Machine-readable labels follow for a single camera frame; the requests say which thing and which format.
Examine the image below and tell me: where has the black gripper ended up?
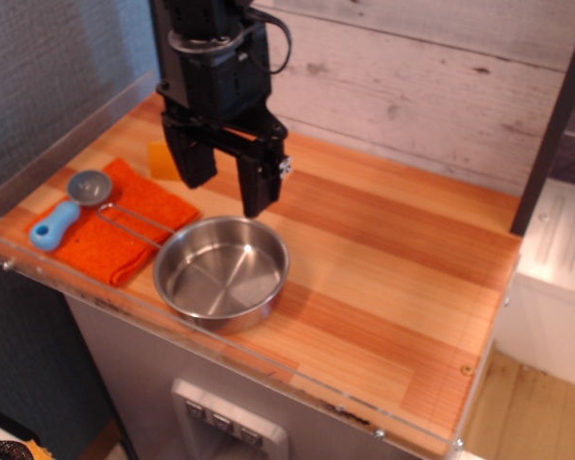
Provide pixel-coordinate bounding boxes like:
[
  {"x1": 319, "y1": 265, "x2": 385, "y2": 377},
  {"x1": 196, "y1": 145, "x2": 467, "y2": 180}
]
[{"x1": 162, "y1": 21, "x2": 290, "y2": 219}]

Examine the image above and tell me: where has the blue spoon with grey bowl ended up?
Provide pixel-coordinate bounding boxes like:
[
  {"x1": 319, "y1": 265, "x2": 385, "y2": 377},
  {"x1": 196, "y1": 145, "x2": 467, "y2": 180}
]
[{"x1": 29, "y1": 170, "x2": 113, "y2": 252}]

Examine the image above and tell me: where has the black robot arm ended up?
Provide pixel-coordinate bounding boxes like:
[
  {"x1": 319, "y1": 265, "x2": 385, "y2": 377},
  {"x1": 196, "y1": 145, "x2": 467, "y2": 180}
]
[{"x1": 152, "y1": 1, "x2": 291, "y2": 218}]

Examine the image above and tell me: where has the orange towel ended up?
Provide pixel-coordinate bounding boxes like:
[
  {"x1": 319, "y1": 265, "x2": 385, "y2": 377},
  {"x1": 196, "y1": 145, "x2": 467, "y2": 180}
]
[{"x1": 27, "y1": 158, "x2": 201, "y2": 287}]

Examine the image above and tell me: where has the yellow cheese wedge block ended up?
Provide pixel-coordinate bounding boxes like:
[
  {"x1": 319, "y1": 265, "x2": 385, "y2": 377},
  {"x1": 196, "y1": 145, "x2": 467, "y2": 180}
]
[{"x1": 148, "y1": 141, "x2": 181, "y2": 181}]

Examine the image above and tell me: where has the grey toy kitchen cabinet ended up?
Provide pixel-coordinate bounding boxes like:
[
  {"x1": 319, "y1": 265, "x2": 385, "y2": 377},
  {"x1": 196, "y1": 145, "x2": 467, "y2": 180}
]
[{"x1": 65, "y1": 292, "x2": 427, "y2": 460}]

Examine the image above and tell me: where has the silver dispenser button panel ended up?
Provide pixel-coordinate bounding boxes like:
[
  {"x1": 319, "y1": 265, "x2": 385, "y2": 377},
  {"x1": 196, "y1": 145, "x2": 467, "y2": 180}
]
[{"x1": 172, "y1": 379, "x2": 290, "y2": 459}]

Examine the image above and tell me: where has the orange cloth at bottom left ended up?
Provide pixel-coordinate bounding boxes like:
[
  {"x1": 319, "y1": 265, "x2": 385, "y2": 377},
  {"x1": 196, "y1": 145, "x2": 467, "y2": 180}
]
[{"x1": 0, "y1": 440, "x2": 54, "y2": 460}]

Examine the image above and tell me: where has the white cabinet at right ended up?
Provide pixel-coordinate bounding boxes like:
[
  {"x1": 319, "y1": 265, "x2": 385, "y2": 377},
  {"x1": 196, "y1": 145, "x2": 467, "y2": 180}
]
[{"x1": 494, "y1": 179, "x2": 575, "y2": 384}]

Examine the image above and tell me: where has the steel pan with wire handle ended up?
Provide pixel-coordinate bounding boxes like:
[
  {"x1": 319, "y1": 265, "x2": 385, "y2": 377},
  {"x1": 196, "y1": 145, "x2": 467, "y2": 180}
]
[{"x1": 97, "y1": 202, "x2": 290, "y2": 334}]

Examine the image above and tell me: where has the dark left upright post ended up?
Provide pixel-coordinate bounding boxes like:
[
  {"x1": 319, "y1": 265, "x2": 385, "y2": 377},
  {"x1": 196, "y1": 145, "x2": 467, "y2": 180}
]
[{"x1": 149, "y1": 0, "x2": 192, "y2": 118}]

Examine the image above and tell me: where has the dark upright post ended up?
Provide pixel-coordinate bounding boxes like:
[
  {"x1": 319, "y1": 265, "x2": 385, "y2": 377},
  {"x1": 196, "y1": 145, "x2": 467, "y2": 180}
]
[
  {"x1": 149, "y1": 0, "x2": 192, "y2": 118},
  {"x1": 511, "y1": 48, "x2": 575, "y2": 237}
]

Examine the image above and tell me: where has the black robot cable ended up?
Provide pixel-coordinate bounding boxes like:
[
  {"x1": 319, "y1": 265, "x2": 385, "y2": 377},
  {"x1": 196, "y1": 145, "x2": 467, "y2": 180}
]
[{"x1": 243, "y1": 7, "x2": 293, "y2": 76}]

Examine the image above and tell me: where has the clear acrylic guard rail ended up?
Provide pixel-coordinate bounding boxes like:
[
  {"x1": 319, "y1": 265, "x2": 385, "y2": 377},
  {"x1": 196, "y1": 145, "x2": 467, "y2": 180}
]
[{"x1": 0, "y1": 76, "x2": 519, "y2": 459}]

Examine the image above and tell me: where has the dark right upright post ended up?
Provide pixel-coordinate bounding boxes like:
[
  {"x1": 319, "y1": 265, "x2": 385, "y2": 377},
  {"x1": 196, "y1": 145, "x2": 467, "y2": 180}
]
[{"x1": 511, "y1": 48, "x2": 575, "y2": 237}]

